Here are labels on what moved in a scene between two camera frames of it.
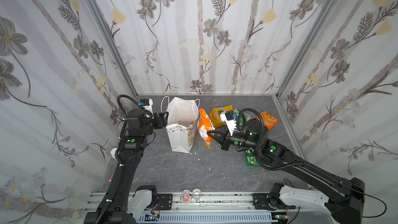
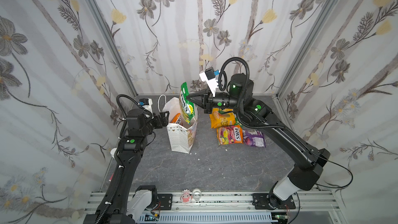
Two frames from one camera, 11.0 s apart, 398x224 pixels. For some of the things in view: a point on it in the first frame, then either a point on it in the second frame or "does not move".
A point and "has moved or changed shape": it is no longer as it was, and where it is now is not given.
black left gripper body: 158,122 does not move
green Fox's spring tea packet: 250,158 -> 187,107
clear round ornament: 197,194 does not move
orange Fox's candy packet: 204,125 has moved or changed shape
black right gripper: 225,140 -> 207,100
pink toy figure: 186,197 does not move
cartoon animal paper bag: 182,115 does not move
